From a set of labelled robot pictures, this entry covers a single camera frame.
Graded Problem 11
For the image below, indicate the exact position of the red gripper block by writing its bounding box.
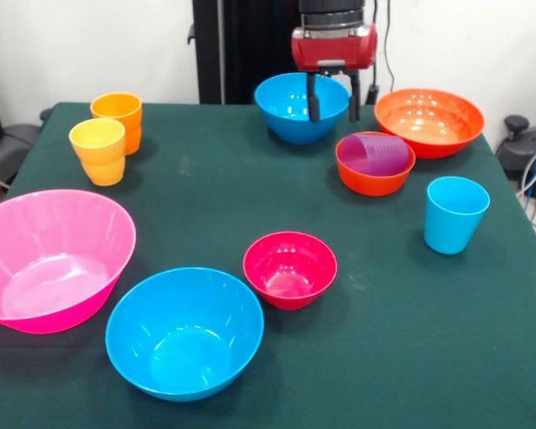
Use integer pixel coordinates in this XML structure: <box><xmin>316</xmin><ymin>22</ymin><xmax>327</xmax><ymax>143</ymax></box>
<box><xmin>291</xmin><ymin>24</ymin><xmax>380</xmax><ymax>122</ymax></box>

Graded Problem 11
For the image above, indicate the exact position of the medium blue bowl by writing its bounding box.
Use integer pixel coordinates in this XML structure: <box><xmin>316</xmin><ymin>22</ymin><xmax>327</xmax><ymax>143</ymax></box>
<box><xmin>254</xmin><ymin>72</ymin><xmax>352</xmax><ymax>146</ymax></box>

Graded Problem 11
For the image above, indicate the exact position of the purple cup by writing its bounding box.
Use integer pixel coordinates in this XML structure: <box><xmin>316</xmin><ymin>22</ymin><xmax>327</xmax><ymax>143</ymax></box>
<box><xmin>341</xmin><ymin>133</ymin><xmax>411</xmax><ymax>176</ymax></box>

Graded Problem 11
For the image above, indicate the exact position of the small orange-red bowl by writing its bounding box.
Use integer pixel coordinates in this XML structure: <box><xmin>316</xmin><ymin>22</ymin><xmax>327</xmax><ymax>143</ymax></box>
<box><xmin>335</xmin><ymin>130</ymin><xmax>416</xmax><ymax>198</ymax></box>

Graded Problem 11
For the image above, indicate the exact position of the large orange-red bowl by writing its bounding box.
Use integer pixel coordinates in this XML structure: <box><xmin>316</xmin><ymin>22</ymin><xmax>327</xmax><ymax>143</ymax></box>
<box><xmin>373</xmin><ymin>88</ymin><xmax>486</xmax><ymax>160</ymax></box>

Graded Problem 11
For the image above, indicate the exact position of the dark green table cloth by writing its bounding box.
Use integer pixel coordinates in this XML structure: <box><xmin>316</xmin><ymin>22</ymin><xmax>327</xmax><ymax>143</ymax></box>
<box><xmin>0</xmin><ymin>102</ymin><xmax>536</xmax><ymax>429</ymax></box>

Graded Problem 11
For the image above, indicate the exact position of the blue cup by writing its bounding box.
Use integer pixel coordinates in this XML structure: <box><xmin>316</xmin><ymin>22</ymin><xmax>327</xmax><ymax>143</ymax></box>
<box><xmin>423</xmin><ymin>176</ymin><xmax>491</xmax><ymax>256</ymax></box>

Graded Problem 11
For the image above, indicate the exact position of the small magenta bowl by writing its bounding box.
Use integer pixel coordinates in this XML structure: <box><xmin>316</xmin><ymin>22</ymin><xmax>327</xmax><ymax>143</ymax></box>
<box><xmin>242</xmin><ymin>231</ymin><xmax>339</xmax><ymax>312</ymax></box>

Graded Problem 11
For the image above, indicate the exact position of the orange cup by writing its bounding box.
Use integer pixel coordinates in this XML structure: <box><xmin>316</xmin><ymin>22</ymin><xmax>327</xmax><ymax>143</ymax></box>
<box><xmin>89</xmin><ymin>91</ymin><xmax>144</xmax><ymax>156</ymax></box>

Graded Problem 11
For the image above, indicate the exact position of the yellow cup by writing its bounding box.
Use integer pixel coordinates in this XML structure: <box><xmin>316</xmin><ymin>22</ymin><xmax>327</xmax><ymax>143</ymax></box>
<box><xmin>68</xmin><ymin>117</ymin><xmax>127</xmax><ymax>188</ymax></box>

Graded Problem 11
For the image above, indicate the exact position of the large blue bowl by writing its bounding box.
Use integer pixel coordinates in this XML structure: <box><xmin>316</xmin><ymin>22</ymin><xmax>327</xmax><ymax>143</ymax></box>
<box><xmin>105</xmin><ymin>266</ymin><xmax>265</xmax><ymax>403</ymax></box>

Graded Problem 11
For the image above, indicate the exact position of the large pink bowl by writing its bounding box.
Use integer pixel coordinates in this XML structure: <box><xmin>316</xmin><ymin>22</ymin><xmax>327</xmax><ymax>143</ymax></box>
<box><xmin>0</xmin><ymin>189</ymin><xmax>138</xmax><ymax>335</ymax></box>

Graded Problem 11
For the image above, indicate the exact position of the black hanging cable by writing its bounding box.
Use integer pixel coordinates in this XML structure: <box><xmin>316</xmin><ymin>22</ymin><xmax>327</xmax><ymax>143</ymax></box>
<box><xmin>365</xmin><ymin>0</ymin><xmax>397</xmax><ymax>106</ymax></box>

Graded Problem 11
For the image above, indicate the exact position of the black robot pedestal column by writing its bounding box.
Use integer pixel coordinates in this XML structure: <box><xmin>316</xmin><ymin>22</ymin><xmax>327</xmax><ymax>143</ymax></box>
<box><xmin>188</xmin><ymin>0</ymin><xmax>343</xmax><ymax>105</ymax></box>

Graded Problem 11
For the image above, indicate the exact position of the tangle of floor cables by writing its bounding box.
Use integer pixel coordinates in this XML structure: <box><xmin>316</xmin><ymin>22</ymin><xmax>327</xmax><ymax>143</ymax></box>
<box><xmin>515</xmin><ymin>138</ymin><xmax>536</xmax><ymax>242</ymax></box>

